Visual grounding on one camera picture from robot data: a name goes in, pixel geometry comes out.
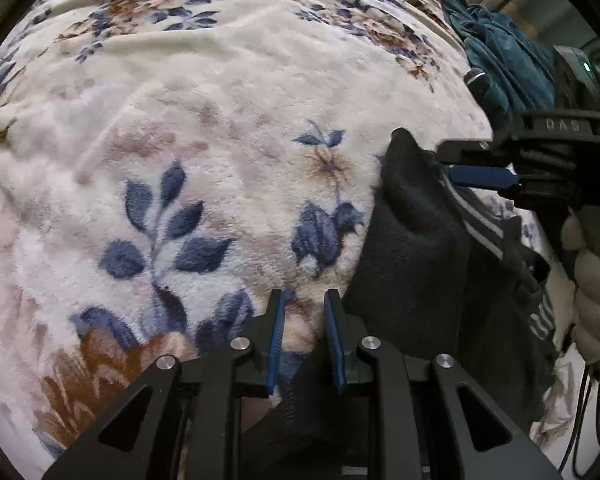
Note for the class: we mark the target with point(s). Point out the floral fleece blanket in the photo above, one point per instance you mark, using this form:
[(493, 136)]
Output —
[(180, 110)]

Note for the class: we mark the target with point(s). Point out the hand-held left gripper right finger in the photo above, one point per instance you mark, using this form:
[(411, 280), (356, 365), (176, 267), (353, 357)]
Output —
[(334, 340)]

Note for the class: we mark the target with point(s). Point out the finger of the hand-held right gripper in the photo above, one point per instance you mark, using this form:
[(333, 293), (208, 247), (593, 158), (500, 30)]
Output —
[(480, 175)]

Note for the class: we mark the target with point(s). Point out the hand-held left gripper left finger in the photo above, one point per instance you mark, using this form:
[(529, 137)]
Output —
[(276, 340)]

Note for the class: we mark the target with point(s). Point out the teal fleece blanket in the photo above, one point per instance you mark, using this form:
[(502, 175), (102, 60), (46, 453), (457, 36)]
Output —
[(510, 60)]

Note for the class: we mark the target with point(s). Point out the black garment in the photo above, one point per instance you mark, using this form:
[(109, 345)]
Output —
[(420, 260)]

